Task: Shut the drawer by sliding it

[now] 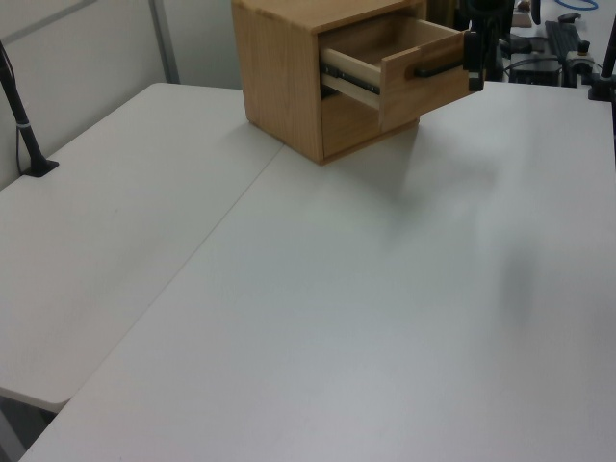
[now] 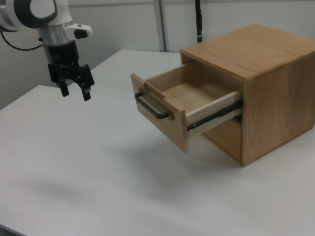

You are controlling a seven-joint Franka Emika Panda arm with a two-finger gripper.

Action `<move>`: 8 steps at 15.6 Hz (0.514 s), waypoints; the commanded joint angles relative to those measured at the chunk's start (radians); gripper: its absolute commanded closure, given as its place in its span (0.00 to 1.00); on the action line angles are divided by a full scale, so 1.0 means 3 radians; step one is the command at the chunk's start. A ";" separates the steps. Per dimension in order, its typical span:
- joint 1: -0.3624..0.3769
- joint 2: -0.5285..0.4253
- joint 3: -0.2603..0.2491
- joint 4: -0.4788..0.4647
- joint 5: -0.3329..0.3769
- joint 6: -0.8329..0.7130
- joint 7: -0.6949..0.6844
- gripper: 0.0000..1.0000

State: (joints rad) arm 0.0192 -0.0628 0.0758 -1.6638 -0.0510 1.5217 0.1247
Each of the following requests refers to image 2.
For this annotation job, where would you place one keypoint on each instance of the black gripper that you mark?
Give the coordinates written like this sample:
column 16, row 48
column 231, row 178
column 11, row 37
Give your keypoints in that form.
column 62, row 59

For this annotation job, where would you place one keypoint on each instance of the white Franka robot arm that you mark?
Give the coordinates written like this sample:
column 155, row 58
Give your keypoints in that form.
column 24, row 14

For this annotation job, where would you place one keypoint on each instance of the wooden two-drawer cabinet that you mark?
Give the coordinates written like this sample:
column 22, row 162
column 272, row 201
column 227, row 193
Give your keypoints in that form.
column 275, row 93

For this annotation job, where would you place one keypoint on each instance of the grey partition frame post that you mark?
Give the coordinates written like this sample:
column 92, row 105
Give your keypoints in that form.
column 162, row 24

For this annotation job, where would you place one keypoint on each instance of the black metal drawer slide rail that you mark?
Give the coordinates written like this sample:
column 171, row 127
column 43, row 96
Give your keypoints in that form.
column 214, row 116

